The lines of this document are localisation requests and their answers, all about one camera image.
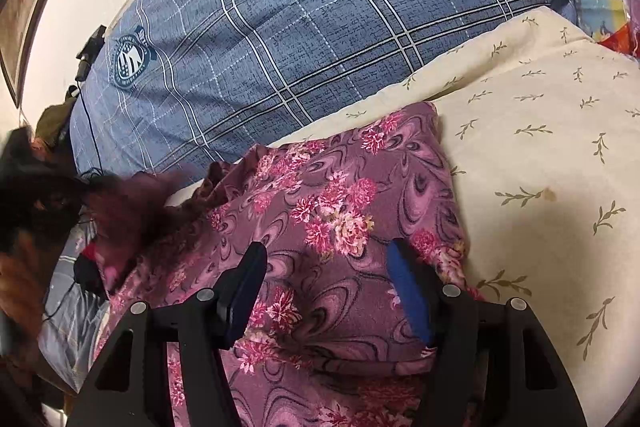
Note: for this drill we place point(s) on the person's left hand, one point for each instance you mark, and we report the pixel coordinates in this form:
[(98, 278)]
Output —
[(20, 292)]

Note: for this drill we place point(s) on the purple floral garment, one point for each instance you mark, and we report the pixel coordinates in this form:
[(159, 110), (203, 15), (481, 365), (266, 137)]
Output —
[(320, 187)]

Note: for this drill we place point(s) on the pale colourful packet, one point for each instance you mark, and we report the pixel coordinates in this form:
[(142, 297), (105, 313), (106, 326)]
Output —
[(600, 2)]

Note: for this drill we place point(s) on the red orange packet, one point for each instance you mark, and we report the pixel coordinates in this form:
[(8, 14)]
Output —
[(620, 42)]

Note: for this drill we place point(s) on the blue plaid quilt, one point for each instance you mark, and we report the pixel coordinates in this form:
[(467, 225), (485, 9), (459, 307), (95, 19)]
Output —
[(300, 32)]

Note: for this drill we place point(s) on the small black device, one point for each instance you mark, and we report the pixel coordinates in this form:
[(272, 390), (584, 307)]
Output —
[(92, 47)]

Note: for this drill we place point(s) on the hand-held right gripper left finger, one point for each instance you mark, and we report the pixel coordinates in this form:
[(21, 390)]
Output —
[(245, 292)]

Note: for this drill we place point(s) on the red and black garment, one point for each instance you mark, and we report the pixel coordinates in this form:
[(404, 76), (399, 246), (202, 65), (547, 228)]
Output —
[(90, 272)]

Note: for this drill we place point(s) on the cream leaf-print blanket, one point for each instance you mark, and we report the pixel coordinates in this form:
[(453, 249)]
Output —
[(540, 147)]

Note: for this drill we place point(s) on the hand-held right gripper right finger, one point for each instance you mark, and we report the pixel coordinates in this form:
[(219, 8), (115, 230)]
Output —
[(410, 292)]

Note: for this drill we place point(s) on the brown wooden frame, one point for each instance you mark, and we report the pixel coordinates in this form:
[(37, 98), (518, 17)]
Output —
[(20, 7)]

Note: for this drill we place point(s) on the olive green cloth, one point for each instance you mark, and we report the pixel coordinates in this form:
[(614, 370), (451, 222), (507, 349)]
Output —
[(55, 122)]

